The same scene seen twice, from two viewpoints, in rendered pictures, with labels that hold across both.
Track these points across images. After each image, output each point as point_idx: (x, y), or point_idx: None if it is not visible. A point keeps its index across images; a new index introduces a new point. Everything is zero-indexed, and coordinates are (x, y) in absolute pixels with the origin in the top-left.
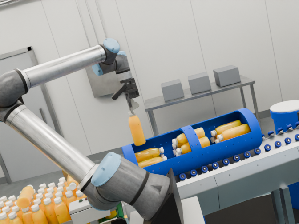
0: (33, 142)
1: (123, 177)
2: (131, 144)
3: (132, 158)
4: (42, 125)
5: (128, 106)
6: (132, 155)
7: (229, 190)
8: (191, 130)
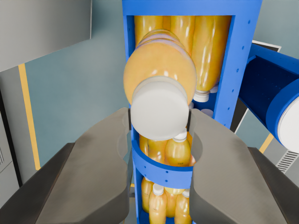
0: None
1: None
2: (234, 16)
3: (131, 2)
4: None
5: (232, 141)
6: (139, 6)
7: None
8: (156, 180)
